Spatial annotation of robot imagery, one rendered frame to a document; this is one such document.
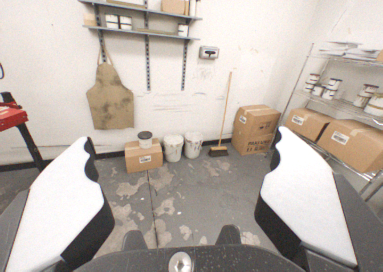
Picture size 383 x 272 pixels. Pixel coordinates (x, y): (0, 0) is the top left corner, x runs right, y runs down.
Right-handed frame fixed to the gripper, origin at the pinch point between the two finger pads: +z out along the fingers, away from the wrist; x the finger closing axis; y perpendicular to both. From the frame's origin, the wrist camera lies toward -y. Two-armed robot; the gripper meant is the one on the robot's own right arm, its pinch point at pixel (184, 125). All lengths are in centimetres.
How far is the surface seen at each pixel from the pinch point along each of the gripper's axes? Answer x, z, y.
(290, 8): 152, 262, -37
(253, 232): 63, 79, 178
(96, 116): -120, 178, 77
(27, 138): -154, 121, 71
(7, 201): -204, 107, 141
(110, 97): -97, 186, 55
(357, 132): 176, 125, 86
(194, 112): 9, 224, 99
